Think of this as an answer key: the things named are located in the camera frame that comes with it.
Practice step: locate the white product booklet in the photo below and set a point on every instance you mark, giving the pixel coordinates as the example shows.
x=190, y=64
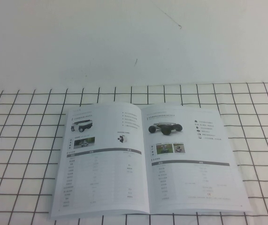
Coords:
x=171, y=178

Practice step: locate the white black-grid tablecloth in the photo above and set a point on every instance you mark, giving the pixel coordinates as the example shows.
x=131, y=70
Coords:
x=18, y=164

